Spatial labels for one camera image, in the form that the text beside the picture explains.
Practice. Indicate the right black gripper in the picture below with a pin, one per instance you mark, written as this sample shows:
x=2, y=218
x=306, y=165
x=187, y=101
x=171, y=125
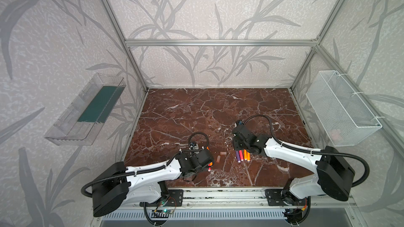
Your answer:
x=240, y=145

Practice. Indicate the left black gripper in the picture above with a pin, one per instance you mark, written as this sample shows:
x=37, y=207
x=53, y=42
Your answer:
x=189, y=173

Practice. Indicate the purple highlighter pen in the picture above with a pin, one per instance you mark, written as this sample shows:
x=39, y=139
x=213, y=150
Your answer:
x=238, y=156

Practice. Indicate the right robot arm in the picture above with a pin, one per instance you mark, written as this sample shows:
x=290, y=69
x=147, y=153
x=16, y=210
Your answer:
x=333, y=173

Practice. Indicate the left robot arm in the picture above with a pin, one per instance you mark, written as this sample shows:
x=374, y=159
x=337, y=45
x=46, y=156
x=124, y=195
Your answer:
x=144, y=185

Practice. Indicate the green circuit board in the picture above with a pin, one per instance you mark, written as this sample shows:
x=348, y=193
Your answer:
x=164, y=214

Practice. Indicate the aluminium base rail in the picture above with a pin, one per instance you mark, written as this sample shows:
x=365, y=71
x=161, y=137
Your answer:
x=237, y=198

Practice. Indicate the white wire mesh basket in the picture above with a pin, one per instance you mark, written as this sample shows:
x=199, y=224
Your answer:
x=345, y=117

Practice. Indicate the clear plastic wall bin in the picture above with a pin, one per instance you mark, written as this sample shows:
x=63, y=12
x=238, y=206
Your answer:
x=84, y=118

